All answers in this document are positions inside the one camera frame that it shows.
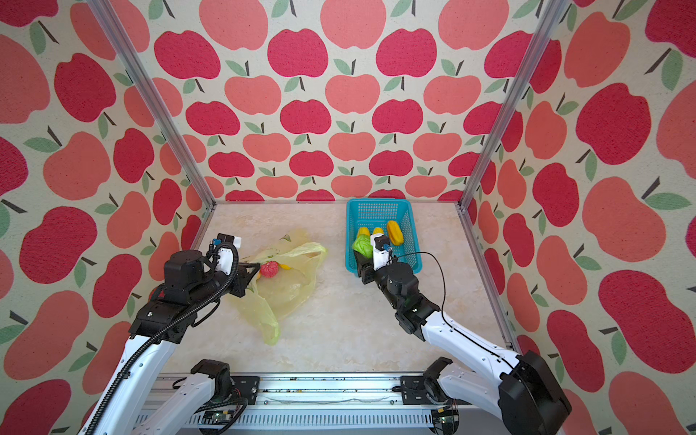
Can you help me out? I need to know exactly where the red toy apple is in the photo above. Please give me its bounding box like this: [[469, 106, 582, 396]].
[[260, 261, 281, 278]]

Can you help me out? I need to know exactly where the green toy fruit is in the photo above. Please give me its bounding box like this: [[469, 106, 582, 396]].
[[353, 234, 373, 259]]

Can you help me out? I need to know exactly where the yellow plastic bag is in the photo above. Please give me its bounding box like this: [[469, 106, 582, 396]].
[[231, 228, 327, 345]]

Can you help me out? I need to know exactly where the orange yellow toy fruit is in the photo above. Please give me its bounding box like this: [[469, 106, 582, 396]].
[[387, 220, 404, 247]]

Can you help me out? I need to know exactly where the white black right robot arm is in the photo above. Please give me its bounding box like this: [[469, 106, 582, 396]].
[[355, 253, 572, 434]]

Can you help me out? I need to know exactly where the turquoise plastic basket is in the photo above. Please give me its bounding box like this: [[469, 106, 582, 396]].
[[344, 199, 422, 276]]

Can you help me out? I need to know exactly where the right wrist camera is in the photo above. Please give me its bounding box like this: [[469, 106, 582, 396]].
[[371, 234, 393, 271]]

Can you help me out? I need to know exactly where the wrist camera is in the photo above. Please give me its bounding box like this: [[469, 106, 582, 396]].
[[206, 233, 242, 276], [371, 234, 393, 271]]

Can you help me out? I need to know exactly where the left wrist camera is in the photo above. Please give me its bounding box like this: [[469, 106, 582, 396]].
[[206, 233, 242, 276]]

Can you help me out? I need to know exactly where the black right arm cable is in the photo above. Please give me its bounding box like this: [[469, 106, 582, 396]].
[[390, 251, 518, 360]]

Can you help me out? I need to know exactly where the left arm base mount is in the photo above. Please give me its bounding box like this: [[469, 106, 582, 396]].
[[190, 359, 260, 408]]

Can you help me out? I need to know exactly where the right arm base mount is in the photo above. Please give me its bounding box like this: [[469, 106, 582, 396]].
[[391, 356, 469, 406]]

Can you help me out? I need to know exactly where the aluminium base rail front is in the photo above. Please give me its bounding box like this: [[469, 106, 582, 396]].
[[91, 370, 561, 435]]

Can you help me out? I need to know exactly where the aluminium post left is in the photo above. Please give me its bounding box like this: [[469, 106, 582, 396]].
[[87, 1, 217, 212]]

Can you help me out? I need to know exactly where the aluminium post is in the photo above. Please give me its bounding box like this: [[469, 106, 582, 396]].
[[87, 1, 217, 212], [457, 0, 571, 215]]

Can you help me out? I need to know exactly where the aluminium post right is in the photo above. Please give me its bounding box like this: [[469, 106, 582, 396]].
[[457, 0, 571, 215]]

